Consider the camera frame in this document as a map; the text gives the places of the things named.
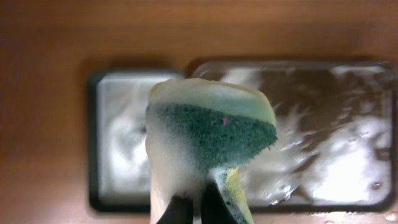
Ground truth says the black tray with soapy foam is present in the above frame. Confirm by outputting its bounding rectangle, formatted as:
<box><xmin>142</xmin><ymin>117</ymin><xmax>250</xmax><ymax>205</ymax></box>
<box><xmin>86</xmin><ymin>68</ymin><xmax>183</xmax><ymax>213</ymax></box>

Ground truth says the green yellow sponge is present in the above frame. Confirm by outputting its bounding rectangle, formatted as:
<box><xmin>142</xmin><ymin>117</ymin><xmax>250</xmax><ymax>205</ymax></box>
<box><xmin>146</xmin><ymin>78</ymin><xmax>278</xmax><ymax>223</ymax></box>

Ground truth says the black wash tray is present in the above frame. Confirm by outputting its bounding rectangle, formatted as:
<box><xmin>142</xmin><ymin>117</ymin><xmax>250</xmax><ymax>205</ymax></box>
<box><xmin>191</xmin><ymin>60</ymin><xmax>397</xmax><ymax>213</ymax></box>

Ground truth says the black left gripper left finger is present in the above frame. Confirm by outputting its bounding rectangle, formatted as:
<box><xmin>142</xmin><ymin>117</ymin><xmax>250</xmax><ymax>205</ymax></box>
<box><xmin>157</xmin><ymin>196</ymin><xmax>193</xmax><ymax>224</ymax></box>

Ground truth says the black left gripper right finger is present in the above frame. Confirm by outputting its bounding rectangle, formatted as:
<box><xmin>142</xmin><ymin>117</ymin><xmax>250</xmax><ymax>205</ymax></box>
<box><xmin>201</xmin><ymin>182</ymin><xmax>237</xmax><ymax>224</ymax></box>

